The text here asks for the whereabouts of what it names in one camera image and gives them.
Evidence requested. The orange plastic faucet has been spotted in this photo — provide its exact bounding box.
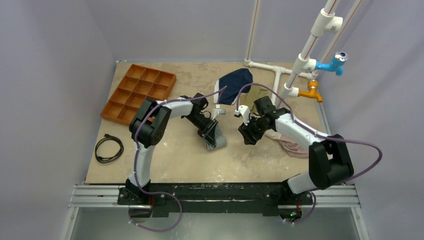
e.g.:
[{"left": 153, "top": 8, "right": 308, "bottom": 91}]
[{"left": 297, "top": 80, "right": 323, "bottom": 103}]

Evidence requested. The blue plastic faucet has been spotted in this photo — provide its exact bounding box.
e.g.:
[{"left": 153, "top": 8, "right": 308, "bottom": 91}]
[{"left": 314, "top": 51, "right": 349, "bottom": 76}]

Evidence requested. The pink underwear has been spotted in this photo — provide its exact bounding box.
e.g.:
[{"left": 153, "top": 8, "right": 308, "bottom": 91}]
[{"left": 278, "top": 137, "right": 309, "bottom": 159}]

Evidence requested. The purple cable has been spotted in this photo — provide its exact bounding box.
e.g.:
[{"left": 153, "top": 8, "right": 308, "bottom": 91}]
[
  {"left": 235, "top": 82, "right": 383, "bottom": 226},
  {"left": 127, "top": 85, "right": 229, "bottom": 232}
]

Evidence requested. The aluminium rail frame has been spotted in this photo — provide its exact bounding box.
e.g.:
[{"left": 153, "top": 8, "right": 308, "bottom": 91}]
[{"left": 70, "top": 184, "right": 361, "bottom": 208}]

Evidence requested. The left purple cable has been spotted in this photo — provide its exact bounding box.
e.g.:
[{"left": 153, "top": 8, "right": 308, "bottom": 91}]
[{"left": 127, "top": 85, "right": 229, "bottom": 232}]

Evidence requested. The grey striped underwear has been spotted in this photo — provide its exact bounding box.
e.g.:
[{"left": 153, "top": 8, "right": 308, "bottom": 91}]
[{"left": 205, "top": 126, "right": 227, "bottom": 151}]

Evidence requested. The navy blue underwear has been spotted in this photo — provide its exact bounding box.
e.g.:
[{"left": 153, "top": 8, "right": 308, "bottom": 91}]
[{"left": 213, "top": 68, "right": 253, "bottom": 105}]

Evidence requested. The white PVC pipe frame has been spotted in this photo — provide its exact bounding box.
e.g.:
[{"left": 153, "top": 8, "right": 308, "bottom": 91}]
[{"left": 243, "top": 0, "right": 363, "bottom": 97}]

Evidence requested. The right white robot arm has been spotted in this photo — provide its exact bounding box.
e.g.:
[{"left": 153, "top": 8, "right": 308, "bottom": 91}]
[{"left": 234, "top": 96, "right": 354, "bottom": 204}]

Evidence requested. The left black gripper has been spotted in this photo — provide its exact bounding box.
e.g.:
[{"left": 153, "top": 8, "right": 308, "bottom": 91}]
[{"left": 184, "top": 113, "right": 218, "bottom": 147}]

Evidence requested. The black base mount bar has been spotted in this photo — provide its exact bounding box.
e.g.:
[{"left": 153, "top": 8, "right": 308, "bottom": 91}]
[{"left": 117, "top": 181, "right": 313, "bottom": 219}]

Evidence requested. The olive green underwear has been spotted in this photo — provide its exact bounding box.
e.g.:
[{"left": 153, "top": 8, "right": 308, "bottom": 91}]
[{"left": 240, "top": 85, "right": 268, "bottom": 113}]

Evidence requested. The black coiled cable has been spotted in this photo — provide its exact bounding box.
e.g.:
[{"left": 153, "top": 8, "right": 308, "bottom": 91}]
[{"left": 94, "top": 133, "right": 125, "bottom": 164}]

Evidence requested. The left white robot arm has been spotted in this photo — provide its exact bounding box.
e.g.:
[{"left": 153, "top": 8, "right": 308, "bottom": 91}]
[{"left": 125, "top": 93, "right": 227, "bottom": 205}]

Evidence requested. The orange compartment tray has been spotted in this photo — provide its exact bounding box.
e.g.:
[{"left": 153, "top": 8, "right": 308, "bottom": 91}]
[{"left": 100, "top": 64, "right": 177, "bottom": 126}]

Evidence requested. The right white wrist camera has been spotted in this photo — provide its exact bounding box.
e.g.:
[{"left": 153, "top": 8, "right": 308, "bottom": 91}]
[{"left": 234, "top": 105, "right": 251, "bottom": 126}]

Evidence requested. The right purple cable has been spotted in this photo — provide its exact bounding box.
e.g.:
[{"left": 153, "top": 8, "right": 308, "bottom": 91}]
[{"left": 235, "top": 82, "right": 383, "bottom": 226}]

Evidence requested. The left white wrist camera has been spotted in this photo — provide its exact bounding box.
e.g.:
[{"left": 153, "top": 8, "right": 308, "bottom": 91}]
[{"left": 210, "top": 104, "right": 226, "bottom": 120}]

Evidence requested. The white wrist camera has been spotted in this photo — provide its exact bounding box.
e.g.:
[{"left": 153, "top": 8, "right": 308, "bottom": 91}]
[
  {"left": 210, "top": 104, "right": 226, "bottom": 120},
  {"left": 234, "top": 105, "right": 251, "bottom": 126}
]

